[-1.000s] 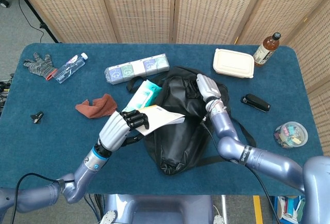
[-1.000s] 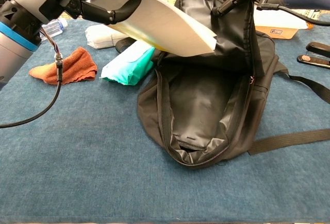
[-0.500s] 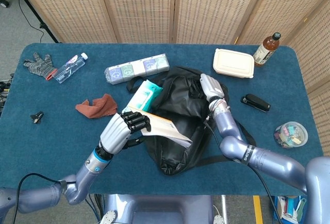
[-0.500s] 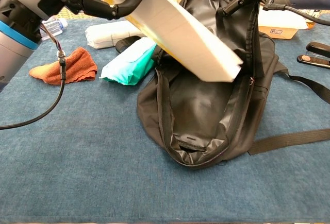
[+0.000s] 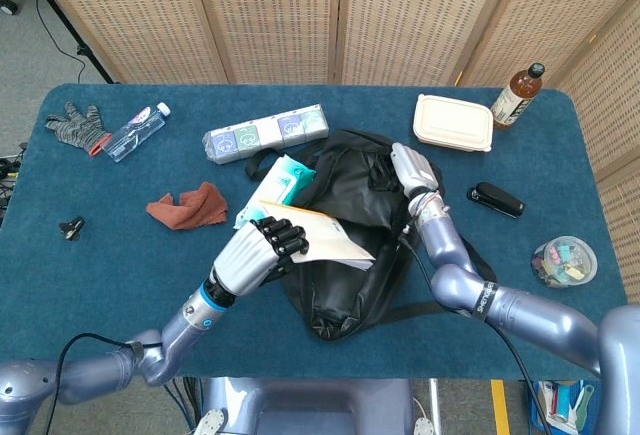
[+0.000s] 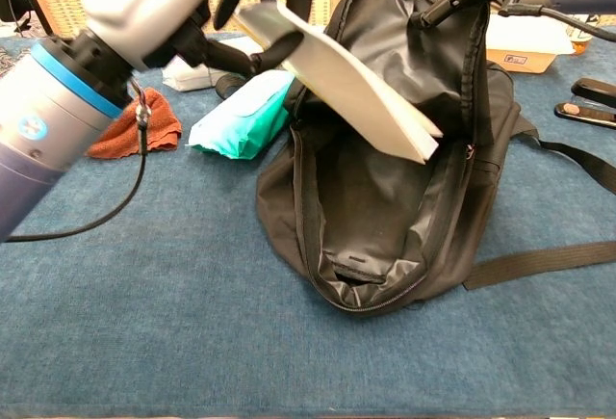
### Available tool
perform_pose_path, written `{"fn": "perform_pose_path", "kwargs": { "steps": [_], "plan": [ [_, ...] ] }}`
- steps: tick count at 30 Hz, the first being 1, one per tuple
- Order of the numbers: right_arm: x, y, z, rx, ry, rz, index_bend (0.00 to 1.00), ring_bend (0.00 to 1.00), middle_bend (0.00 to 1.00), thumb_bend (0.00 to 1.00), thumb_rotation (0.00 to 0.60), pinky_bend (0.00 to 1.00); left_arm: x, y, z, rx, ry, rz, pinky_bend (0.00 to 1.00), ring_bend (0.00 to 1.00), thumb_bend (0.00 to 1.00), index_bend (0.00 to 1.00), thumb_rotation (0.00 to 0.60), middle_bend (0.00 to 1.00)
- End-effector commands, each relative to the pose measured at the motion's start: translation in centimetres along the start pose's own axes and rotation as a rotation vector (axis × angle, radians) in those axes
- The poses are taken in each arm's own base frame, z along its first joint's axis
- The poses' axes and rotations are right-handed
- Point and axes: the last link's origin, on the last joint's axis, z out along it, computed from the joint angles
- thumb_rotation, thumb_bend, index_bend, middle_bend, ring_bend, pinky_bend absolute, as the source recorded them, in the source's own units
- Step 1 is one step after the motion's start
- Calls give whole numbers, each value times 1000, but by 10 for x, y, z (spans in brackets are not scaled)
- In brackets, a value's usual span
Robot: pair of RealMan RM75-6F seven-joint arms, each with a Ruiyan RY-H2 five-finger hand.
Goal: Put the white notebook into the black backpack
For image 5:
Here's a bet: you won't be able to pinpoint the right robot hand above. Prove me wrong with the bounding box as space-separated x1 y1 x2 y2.
369 142 441 201

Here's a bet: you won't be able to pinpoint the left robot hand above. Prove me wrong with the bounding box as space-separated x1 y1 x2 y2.
209 215 310 297

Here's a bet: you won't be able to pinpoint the white notebook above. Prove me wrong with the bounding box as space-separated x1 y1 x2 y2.
257 198 376 271

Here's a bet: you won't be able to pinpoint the black fabric bag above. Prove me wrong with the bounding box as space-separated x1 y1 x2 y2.
244 128 499 342

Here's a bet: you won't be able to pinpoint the beige lidded lunch box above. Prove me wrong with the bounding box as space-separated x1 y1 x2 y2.
412 93 495 154

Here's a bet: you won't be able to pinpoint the brown cloth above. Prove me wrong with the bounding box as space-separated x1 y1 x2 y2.
145 181 229 231

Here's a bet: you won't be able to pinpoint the black stapler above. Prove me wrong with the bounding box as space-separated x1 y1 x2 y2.
466 181 526 217

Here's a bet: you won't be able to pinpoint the teal wet wipes pack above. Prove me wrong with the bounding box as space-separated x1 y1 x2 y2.
233 154 317 230

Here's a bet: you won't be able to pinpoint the blue table mat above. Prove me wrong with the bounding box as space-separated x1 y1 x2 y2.
0 83 632 380

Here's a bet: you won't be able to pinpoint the amber tea bottle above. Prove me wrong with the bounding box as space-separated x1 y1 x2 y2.
490 62 545 131

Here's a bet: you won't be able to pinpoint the pocket tissue multipack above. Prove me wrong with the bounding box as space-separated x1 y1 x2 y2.
201 103 330 165

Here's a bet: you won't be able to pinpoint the blue-grey robot torso base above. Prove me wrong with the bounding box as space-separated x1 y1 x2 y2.
192 377 439 435

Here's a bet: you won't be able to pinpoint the clear water bottle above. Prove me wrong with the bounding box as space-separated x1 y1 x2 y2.
101 101 172 163

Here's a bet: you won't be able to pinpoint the small black clip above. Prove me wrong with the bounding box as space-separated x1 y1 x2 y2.
58 216 86 241

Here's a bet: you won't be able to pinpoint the clear tub of binder clips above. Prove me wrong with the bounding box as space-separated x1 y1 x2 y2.
529 235 599 290

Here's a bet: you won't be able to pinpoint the woven folding screen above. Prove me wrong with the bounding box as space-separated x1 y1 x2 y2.
22 0 640 306

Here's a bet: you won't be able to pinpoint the grey striped work glove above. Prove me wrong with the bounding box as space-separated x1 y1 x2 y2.
45 101 112 158

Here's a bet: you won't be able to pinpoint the black tripod stand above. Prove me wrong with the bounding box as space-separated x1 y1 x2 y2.
19 0 116 84

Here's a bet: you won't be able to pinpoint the blue storage box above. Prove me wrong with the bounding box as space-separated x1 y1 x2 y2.
529 379 604 435

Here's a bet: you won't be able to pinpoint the cables under table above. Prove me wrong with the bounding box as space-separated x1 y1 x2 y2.
164 377 201 435

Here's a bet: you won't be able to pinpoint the black floor cable bundle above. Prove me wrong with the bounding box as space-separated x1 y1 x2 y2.
0 142 29 206

